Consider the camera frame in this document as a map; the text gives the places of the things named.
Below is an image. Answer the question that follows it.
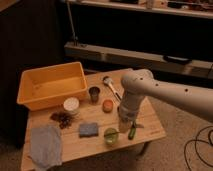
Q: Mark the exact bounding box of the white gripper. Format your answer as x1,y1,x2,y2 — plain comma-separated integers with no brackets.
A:
118,114,136,133

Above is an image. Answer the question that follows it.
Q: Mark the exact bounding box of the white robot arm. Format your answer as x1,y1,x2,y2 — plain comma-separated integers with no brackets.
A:
118,69,213,133

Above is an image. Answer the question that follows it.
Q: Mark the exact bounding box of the green plastic cup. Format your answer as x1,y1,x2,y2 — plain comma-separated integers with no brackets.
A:
104,128,118,145

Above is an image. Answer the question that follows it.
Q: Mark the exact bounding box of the dark metal cup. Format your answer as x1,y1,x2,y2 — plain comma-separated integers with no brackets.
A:
89,86,100,103

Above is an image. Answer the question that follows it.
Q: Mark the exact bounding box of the small orange bowl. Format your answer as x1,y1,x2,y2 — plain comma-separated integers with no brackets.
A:
102,99,114,113

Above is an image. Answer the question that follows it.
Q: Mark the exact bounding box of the wooden folding table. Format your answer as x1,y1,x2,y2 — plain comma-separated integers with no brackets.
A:
20,68,167,171

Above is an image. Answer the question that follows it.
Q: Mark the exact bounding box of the silver spoon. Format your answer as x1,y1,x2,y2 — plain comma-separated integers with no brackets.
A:
102,76,121,101

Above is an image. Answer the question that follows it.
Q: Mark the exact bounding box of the blue sponge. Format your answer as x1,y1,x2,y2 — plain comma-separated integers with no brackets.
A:
79,123,99,137

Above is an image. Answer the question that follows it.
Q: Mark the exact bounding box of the dark brown dried bunch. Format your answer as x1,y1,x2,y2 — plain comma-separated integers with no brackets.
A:
50,112,74,129

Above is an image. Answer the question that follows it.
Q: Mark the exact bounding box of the grey cloth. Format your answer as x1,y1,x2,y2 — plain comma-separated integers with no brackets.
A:
29,125,62,171

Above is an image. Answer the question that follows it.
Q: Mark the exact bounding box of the yellow plastic bin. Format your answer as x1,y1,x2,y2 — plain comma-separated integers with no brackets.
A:
17,62,88,111

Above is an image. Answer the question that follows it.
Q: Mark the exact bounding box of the wooden shelf unit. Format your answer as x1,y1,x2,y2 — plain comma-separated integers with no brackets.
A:
64,0,213,79

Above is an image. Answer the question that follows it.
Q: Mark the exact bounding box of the black cable on floor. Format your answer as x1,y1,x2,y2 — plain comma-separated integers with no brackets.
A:
183,125,213,171

